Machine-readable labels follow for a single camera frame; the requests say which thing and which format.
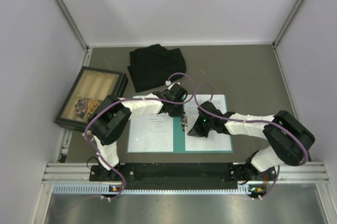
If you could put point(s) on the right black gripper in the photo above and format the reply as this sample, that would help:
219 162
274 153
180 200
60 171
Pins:
197 131

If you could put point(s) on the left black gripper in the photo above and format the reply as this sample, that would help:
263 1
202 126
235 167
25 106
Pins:
177 113

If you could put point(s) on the black folder clip mechanism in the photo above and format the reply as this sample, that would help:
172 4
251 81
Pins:
184 123

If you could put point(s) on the white paper sheet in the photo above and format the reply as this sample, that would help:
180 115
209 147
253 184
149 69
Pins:
150 134
214 142

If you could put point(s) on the teal file folder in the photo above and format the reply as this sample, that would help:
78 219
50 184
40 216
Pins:
179 138

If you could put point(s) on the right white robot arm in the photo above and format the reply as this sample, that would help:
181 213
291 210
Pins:
289 141

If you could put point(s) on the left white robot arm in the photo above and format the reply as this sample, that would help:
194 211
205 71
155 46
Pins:
107 123

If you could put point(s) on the black folded cloth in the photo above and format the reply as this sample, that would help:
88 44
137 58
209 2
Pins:
150 67

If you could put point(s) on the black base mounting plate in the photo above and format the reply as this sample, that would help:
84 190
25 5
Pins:
180 176

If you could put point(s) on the black glass-lid display box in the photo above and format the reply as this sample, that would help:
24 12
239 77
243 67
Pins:
90 88

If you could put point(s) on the white zip tie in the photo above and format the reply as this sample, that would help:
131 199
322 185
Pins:
89 137

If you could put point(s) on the grey slotted cable duct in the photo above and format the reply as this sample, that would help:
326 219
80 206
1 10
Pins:
108 189

